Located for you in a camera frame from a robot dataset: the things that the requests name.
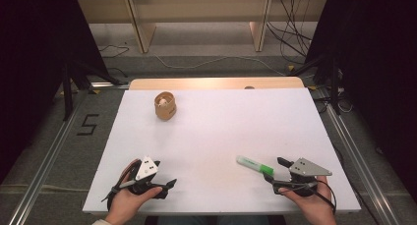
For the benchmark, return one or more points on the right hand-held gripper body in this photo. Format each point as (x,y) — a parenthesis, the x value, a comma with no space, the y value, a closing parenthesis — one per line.
(306,172)

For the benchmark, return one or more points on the green highlighter pen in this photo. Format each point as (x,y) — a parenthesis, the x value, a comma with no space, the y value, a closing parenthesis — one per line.
(254,165)

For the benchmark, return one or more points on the black metal stand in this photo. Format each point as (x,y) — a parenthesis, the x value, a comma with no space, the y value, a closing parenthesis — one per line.
(334,87)
(67,94)

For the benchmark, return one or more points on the round wooden pen holder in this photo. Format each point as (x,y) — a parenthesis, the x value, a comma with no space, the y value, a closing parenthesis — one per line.
(166,110)

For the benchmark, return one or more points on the person's right hand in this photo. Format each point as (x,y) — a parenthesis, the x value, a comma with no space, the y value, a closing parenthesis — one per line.
(313,205)

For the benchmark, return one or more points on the small white object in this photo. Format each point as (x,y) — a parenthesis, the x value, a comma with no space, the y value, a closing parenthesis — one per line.
(162,102)

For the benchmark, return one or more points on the aluminium rail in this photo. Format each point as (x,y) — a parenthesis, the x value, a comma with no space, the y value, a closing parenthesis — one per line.
(42,162)
(360,167)

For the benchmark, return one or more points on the black curtain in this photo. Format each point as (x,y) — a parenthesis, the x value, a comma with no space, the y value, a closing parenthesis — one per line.
(36,71)
(377,71)

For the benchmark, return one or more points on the person's left hand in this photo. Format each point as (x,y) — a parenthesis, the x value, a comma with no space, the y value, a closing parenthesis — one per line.
(126,202)

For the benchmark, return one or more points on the beige wooden desk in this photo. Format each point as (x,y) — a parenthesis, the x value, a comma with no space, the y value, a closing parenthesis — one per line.
(196,9)

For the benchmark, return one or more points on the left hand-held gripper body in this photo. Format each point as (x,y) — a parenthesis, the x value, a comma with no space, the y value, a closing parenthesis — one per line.
(146,168)

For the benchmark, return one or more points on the wooden table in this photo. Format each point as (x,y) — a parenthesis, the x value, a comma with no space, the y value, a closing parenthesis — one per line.
(196,83)

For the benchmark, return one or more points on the white board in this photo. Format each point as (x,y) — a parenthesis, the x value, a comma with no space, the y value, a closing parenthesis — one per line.
(213,133)

